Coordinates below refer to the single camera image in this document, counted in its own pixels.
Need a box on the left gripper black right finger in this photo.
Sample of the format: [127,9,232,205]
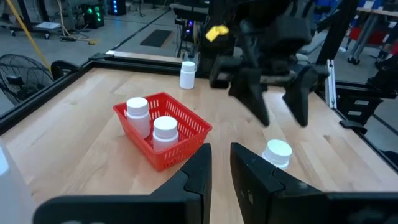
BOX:
[230,142,329,224]

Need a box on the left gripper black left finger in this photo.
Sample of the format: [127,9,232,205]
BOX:
[150,142,213,224]

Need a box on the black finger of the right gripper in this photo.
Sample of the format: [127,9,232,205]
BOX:
[229,68,270,127]
[282,67,321,128]

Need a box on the white pill bottle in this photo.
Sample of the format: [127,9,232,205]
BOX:
[261,139,293,171]
[179,60,197,90]
[126,96,151,139]
[152,116,180,152]

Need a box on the red slotted plastic basket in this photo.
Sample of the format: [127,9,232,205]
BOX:
[113,91,213,172]

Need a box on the black box with white labels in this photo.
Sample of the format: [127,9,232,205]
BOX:
[335,88,384,126]

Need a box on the grey wheeled table leg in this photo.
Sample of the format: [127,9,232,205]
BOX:
[347,14,379,65]

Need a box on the black computer with blue light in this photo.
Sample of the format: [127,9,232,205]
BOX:
[182,19,197,43]

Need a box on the black machine beside table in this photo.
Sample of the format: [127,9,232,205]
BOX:
[366,55,398,94]

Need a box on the red storage box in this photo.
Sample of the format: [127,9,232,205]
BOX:
[349,26,388,46]

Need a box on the black floor mat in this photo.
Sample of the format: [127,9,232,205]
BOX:
[139,29,174,48]

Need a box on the computer with blue light rows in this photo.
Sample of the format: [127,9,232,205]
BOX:
[107,0,127,16]

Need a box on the computer with green lights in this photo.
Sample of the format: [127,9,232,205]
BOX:
[81,3,106,30]

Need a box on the black floor fan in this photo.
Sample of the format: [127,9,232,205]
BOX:
[0,54,56,106]

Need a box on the low cart with white sheet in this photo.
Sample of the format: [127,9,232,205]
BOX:
[9,21,62,40]

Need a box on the silver aluminium post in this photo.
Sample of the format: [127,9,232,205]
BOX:
[325,58,337,110]

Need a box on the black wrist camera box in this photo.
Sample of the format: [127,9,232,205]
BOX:
[264,17,312,47]

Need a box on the yellow cable tag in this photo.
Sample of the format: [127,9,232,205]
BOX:
[205,24,230,43]

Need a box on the black upright frame post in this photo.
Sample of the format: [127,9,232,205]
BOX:
[315,0,360,65]

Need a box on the black table edge frame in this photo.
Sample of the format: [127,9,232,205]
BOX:
[0,52,398,172]

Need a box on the yellow extension cable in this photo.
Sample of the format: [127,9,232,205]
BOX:
[57,0,97,45]

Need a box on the yellow diagonal strap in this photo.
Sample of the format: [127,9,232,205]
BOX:
[5,0,52,72]

